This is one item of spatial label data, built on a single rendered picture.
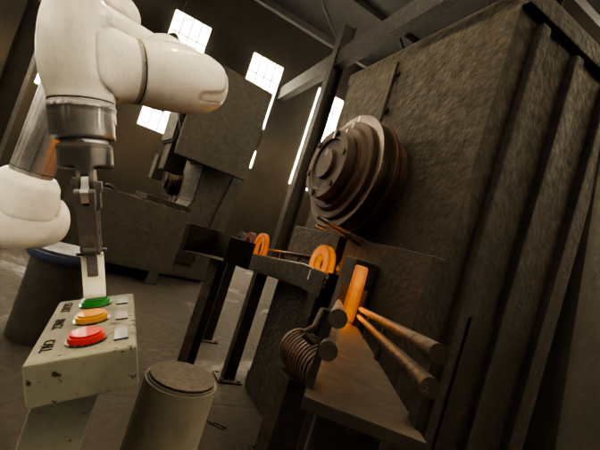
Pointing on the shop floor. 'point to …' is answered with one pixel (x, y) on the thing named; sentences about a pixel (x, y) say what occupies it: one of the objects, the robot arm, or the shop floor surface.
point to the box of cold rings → (134, 231)
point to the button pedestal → (74, 375)
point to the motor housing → (287, 395)
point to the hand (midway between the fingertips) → (93, 274)
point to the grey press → (211, 162)
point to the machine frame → (470, 214)
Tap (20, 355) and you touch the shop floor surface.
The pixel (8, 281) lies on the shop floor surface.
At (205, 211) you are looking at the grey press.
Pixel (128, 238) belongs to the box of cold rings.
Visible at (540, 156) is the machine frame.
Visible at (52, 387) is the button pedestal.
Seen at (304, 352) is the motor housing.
